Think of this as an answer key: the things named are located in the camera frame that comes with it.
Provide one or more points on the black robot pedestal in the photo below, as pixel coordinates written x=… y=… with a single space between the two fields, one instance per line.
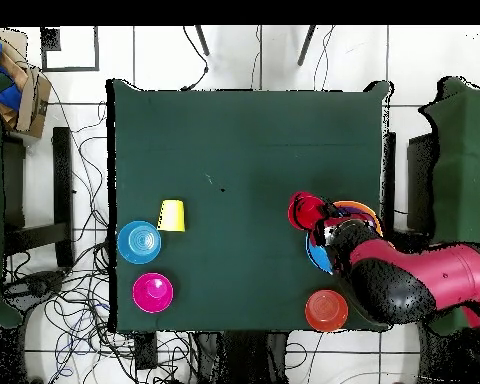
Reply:
x=244 y=360

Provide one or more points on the small orange bowl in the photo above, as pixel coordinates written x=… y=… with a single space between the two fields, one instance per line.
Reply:
x=326 y=312

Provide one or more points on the black pedestal foot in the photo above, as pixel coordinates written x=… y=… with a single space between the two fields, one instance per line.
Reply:
x=36 y=286

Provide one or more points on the black square floor frame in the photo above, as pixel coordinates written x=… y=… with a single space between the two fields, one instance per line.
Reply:
x=70 y=69

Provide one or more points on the black tripod leg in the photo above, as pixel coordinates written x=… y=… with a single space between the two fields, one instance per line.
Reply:
x=306 y=46
x=202 y=40

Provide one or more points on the red cup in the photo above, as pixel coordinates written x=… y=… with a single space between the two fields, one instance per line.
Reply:
x=304 y=212

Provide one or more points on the purple bowl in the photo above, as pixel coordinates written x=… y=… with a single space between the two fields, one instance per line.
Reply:
x=364 y=214

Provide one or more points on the large yellow bowl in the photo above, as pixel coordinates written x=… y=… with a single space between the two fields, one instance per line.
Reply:
x=378 y=224

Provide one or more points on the black bench stand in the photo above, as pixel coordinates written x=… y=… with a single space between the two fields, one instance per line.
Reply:
x=62 y=180

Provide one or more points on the yellow cup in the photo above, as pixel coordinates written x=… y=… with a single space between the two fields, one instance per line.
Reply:
x=172 y=216

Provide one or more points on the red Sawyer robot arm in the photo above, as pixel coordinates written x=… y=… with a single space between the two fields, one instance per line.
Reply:
x=424 y=276

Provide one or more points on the dark green tablecloth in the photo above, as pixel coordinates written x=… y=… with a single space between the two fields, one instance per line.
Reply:
x=224 y=132

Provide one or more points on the black power box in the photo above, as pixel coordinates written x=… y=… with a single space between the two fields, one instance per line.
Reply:
x=146 y=352

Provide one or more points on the small pink bowl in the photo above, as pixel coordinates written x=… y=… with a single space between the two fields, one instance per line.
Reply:
x=152 y=294

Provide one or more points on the shallow blue bowl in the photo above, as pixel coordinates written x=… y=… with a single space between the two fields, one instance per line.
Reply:
x=139 y=242

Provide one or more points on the deep blue bowl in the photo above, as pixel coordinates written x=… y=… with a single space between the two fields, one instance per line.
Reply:
x=318 y=256

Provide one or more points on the cardboard box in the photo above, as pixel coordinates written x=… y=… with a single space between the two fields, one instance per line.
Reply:
x=34 y=104

